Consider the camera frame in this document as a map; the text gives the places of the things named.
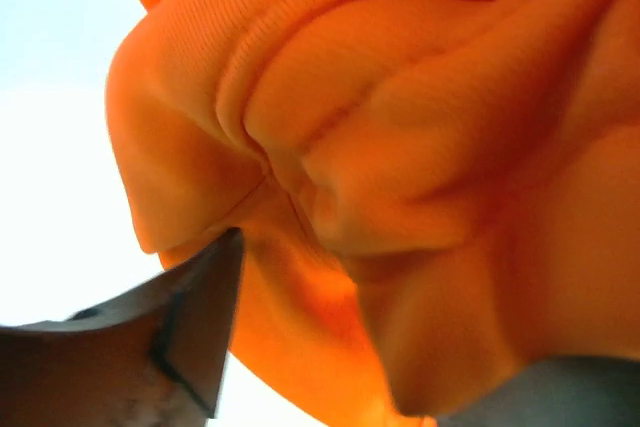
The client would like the orange jacket pink lining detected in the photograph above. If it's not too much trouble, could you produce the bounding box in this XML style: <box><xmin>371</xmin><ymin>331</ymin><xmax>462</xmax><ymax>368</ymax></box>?
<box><xmin>106</xmin><ymin>0</ymin><xmax>639</xmax><ymax>426</ymax></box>

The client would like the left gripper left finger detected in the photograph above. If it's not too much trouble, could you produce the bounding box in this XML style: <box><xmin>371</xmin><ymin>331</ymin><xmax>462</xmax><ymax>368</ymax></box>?
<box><xmin>1</xmin><ymin>228</ymin><xmax>244</xmax><ymax>426</ymax></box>

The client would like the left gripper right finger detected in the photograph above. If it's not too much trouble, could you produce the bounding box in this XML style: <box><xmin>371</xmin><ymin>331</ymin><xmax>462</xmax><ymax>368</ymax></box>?
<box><xmin>437</xmin><ymin>356</ymin><xmax>639</xmax><ymax>427</ymax></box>

